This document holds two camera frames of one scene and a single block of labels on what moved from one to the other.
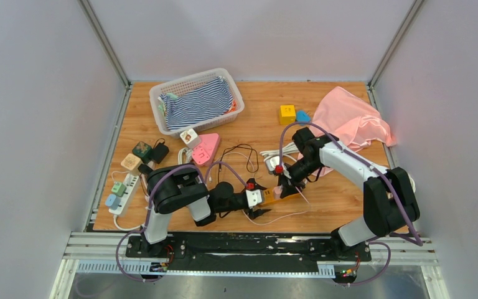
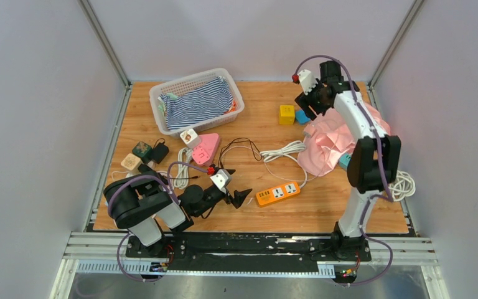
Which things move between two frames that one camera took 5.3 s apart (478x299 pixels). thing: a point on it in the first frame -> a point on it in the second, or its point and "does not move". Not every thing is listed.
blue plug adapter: [302, 116] does not move
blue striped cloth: [211, 100] does not move
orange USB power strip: [267, 195] does not move
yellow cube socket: [287, 115] does not move
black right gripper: [290, 185] -> [304, 101]
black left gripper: [254, 214] -> [238, 199]
